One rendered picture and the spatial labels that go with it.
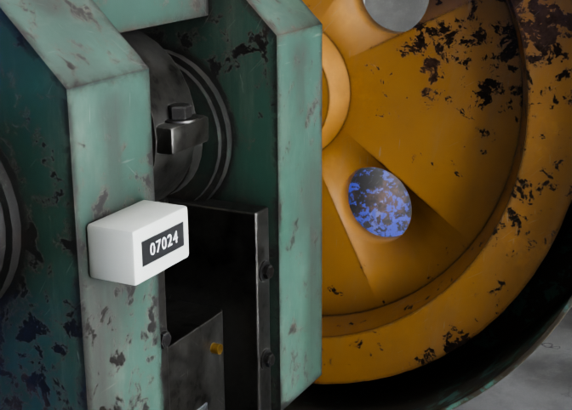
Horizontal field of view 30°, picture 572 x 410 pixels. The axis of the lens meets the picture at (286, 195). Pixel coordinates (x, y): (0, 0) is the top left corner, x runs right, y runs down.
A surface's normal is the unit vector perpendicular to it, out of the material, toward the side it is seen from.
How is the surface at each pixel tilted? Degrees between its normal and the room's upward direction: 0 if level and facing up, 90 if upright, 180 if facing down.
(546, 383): 0
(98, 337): 90
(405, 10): 90
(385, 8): 90
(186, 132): 90
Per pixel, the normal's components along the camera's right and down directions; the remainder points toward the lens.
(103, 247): -0.46, 0.25
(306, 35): 0.89, 0.12
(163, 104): 0.85, -0.16
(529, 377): -0.01, -0.96
